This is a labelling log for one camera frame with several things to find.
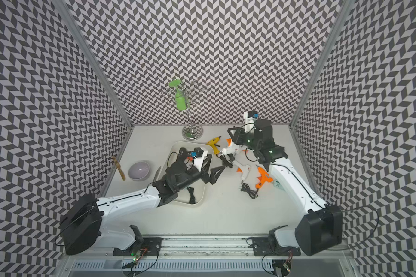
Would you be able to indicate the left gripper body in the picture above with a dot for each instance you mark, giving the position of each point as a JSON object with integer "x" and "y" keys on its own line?
{"x": 193, "y": 176}

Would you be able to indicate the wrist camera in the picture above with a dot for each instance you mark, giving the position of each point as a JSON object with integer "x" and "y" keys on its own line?
{"x": 250, "y": 118}
{"x": 198, "y": 155}

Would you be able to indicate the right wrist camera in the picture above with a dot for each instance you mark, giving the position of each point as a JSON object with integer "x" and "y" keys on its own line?
{"x": 250, "y": 118}

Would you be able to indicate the metal knife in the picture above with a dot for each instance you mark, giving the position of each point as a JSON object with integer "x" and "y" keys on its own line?
{"x": 156, "y": 176}

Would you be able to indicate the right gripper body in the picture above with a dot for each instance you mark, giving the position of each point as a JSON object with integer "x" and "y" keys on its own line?
{"x": 255, "y": 143}

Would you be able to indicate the aluminium front rail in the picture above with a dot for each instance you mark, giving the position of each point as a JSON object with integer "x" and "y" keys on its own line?
{"x": 173, "y": 247}

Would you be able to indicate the wooden stick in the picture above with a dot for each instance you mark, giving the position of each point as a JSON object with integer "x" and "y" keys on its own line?
{"x": 118, "y": 167}

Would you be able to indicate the cream plastic storage box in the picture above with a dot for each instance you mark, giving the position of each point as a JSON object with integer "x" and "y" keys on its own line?
{"x": 190, "y": 166}

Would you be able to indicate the green spray bottle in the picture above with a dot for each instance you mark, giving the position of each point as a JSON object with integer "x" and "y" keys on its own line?
{"x": 179, "y": 96}

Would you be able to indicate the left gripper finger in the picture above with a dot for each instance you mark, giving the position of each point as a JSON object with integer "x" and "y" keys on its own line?
{"x": 215, "y": 174}
{"x": 206, "y": 163}

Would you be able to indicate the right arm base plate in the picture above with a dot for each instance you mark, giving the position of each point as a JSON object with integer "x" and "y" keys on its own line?
{"x": 269, "y": 246}

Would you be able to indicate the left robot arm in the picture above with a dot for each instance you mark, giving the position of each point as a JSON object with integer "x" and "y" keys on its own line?
{"x": 88, "y": 223}

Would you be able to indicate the yellow hot glue gun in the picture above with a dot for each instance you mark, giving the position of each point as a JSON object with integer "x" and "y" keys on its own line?
{"x": 214, "y": 144}

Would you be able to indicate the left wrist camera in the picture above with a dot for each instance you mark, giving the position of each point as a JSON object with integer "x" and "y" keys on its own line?
{"x": 198, "y": 155}

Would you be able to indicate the light blue hot glue gun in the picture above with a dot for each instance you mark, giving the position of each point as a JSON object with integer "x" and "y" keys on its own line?
{"x": 192, "y": 199}

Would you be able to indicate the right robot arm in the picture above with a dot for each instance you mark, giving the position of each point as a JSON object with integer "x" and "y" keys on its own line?
{"x": 321, "y": 225}

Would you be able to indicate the lilac bowl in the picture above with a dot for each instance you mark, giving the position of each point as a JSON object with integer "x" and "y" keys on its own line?
{"x": 139, "y": 171}

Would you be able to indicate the chrome hook stand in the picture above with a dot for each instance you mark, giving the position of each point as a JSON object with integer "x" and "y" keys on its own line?
{"x": 192, "y": 131}

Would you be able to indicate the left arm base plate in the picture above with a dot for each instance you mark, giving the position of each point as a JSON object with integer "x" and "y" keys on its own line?
{"x": 152, "y": 246}

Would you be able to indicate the orange hot glue gun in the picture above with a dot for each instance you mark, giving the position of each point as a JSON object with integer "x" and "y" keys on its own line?
{"x": 263, "y": 178}

